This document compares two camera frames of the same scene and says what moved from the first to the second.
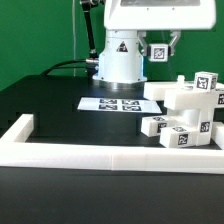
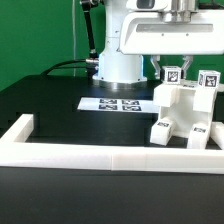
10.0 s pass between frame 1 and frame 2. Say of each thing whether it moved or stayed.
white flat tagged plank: stayed
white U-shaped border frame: stayed
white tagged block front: moved
